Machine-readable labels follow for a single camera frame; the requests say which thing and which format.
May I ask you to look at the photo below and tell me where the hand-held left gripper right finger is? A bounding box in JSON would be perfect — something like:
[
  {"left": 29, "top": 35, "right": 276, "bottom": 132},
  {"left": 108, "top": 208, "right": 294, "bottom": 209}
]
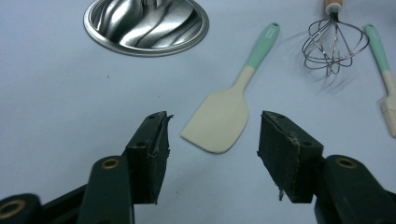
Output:
[{"left": 257, "top": 110, "right": 396, "bottom": 224}]

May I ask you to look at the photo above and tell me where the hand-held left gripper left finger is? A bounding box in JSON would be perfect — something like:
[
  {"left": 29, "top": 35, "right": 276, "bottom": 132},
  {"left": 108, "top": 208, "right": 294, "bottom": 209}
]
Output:
[{"left": 77, "top": 111, "right": 171, "bottom": 224}]

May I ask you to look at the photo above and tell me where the cream spatula with green handle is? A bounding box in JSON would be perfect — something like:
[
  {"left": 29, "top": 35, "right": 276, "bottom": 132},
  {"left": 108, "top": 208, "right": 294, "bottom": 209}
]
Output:
[{"left": 180, "top": 22, "right": 281, "bottom": 155}]

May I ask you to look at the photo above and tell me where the steel utensil rack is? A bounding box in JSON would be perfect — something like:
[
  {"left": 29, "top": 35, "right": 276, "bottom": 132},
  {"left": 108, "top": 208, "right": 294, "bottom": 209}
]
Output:
[{"left": 83, "top": 0, "right": 210, "bottom": 58}]

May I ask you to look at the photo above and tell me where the wire whisk with wooden handle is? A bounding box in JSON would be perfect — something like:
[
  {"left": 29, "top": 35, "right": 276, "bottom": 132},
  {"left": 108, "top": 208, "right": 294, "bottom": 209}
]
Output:
[{"left": 301, "top": 0, "right": 370, "bottom": 77}]

